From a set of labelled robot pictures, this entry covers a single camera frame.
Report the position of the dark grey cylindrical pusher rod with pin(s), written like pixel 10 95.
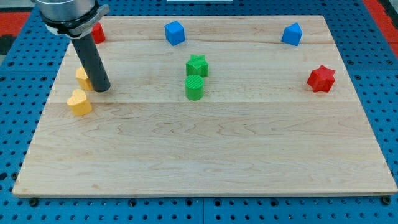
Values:
pixel 91 61

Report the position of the green star block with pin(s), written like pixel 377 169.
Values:
pixel 197 65

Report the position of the red star block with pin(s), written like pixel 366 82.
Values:
pixel 321 79

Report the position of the red block top left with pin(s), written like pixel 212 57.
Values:
pixel 98 33

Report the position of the yellow block behind rod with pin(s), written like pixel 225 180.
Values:
pixel 83 79

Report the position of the yellow heart block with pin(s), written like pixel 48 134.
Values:
pixel 78 103

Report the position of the blue cube block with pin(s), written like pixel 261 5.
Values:
pixel 174 33

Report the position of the green cylinder block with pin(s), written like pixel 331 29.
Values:
pixel 194 87

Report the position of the light wooden board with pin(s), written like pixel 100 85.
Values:
pixel 258 131

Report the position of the blue triangular prism block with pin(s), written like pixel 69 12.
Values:
pixel 292 34

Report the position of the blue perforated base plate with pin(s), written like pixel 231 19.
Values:
pixel 31 64

